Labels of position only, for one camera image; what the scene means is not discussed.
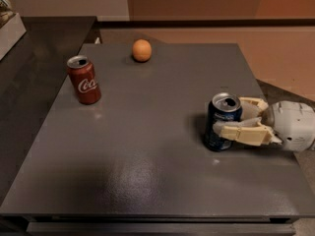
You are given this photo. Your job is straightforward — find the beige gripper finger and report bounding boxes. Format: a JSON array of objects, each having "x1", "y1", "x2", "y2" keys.
[
  {"x1": 213, "y1": 117, "x2": 283, "y2": 147},
  {"x1": 240, "y1": 97, "x2": 269, "y2": 120}
]

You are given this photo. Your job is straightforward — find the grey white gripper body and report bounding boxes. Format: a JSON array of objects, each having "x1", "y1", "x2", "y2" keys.
[{"x1": 262, "y1": 100, "x2": 315, "y2": 151}]

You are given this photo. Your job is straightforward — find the red coca-cola can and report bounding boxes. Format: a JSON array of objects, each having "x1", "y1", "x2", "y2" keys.
[{"x1": 67, "y1": 55, "x2": 101, "y2": 104}]

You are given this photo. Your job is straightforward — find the orange fruit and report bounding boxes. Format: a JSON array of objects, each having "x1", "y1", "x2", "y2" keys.
[{"x1": 132, "y1": 39, "x2": 152, "y2": 62}]

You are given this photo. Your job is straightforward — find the dark side table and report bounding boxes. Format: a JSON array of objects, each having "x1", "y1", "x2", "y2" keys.
[{"x1": 0, "y1": 16, "x2": 96, "y2": 204}]

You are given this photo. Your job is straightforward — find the blue pepsi can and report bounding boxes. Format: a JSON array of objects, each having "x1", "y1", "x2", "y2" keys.
[{"x1": 204, "y1": 92, "x2": 242, "y2": 151}]

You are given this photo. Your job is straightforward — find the white box on side table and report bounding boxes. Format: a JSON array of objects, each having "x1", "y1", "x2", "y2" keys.
[{"x1": 0, "y1": 0, "x2": 27, "y2": 60}]

